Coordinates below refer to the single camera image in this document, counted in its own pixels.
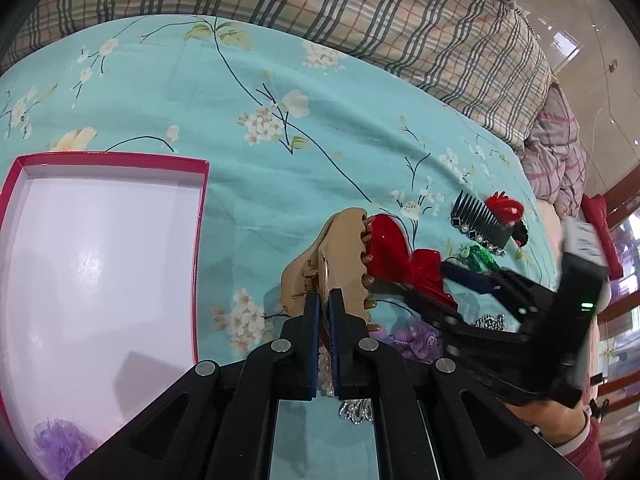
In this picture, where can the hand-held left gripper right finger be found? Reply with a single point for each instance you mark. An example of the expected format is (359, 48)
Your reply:
(335, 345)

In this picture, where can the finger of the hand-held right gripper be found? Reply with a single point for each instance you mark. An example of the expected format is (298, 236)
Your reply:
(465, 277)
(440, 316)

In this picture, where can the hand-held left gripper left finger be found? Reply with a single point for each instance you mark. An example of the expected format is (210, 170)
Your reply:
(312, 345)

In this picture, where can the silver rhinestone hair clip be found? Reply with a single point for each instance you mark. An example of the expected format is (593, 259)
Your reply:
(355, 410)
(487, 322)

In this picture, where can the red bow hair clip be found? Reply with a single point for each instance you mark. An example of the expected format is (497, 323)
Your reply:
(395, 250)

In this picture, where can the beige hair claw clip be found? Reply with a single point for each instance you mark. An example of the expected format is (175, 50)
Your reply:
(340, 250)

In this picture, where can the red shallow box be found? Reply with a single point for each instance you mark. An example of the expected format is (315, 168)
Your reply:
(100, 285)

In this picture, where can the person's right forearm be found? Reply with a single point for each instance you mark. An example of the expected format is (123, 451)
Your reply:
(555, 425)

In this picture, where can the black pearl hair comb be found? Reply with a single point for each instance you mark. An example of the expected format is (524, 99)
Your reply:
(475, 212)

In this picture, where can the red cloth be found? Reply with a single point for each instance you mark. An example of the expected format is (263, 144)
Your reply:
(597, 215)

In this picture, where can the pink plaid blanket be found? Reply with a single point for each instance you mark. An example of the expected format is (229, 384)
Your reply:
(555, 150)

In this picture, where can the teal floral bed sheet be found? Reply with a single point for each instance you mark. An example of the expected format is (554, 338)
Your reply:
(225, 135)

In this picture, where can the purple fluffy scrunchie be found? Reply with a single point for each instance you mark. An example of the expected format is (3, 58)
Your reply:
(60, 447)

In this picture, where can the plaid quilt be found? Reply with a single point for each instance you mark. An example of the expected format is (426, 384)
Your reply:
(350, 10)

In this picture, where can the wooden cabinet frame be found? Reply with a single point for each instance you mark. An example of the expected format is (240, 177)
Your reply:
(622, 310)

